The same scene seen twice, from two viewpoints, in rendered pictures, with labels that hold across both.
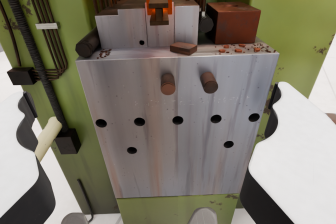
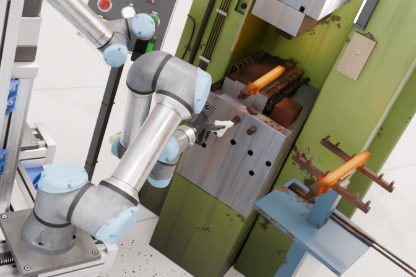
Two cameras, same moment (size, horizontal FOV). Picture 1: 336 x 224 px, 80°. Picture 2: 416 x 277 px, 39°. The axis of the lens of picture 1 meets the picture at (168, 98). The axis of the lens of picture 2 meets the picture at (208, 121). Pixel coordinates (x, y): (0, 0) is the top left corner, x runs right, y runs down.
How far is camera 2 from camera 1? 1.99 m
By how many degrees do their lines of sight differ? 17
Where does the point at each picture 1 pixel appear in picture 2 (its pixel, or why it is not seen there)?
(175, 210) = (203, 206)
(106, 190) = not seen: hidden behind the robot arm
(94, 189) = not seen: hidden behind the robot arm
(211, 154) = (240, 174)
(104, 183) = not seen: hidden behind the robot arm
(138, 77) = (226, 110)
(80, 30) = (218, 70)
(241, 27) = (282, 117)
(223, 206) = (233, 224)
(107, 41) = (225, 88)
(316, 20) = (345, 141)
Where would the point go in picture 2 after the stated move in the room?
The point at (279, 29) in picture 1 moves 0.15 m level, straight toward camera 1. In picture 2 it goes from (323, 134) to (296, 136)
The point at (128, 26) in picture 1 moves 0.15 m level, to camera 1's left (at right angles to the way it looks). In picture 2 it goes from (236, 88) to (206, 70)
